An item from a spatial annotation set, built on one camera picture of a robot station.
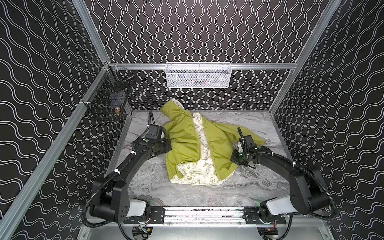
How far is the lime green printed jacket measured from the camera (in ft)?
2.87

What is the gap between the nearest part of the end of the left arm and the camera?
0.61 metres

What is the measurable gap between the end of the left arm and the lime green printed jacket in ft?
0.12
